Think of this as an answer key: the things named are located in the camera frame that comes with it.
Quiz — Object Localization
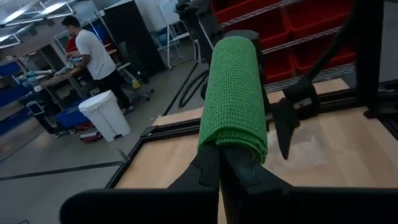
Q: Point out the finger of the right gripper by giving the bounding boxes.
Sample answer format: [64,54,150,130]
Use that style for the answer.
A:
[270,98,301,161]

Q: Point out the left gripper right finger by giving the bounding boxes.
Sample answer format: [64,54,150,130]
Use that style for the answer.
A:
[221,147,292,195]

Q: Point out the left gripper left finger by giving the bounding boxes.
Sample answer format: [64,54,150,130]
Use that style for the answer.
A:
[167,144,221,190]

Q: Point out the clear plastic zip bag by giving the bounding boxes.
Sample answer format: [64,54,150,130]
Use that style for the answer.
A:
[266,123,330,175]

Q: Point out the green elastic bandage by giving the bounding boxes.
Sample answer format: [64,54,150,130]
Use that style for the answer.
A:
[198,36,269,165]

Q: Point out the white pedal trash bin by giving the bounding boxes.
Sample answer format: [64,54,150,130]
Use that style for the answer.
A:
[78,90,132,143]

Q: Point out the small red case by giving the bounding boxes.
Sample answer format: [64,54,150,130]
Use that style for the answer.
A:
[79,131,103,144]

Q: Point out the black standing equipment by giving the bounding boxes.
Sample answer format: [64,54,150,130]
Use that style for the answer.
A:
[175,0,226,65]

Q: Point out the blue plastic tote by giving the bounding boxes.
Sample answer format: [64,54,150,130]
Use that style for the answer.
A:
[55,99,91,130]

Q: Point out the black cabinet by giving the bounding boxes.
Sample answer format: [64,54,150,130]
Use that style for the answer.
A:
[102,0,167,83]

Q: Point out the person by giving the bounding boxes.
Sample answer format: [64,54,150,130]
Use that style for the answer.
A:
[61,15,134,115]

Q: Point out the wooden workbench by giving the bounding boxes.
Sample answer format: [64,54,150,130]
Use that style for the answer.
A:
[30,49,118,94]

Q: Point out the grey blue fabric rolls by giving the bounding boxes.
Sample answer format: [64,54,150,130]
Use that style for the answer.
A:
[17,63,74,86]

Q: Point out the shelf with blue bins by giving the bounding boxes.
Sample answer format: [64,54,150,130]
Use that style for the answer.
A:
[0,58,35,138]

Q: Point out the black aluminium table frame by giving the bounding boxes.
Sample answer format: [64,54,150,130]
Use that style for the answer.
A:
[105,79,398,190]

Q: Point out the wire shelf with red bins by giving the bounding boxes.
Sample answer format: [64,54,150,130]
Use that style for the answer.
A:
[211,0,357,91]

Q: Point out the black floor hose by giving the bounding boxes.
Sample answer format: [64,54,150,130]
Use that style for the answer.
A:
[178,62,210,110]

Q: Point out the ceiling light frame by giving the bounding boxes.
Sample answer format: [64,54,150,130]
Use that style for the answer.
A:
[1,0,77,27]

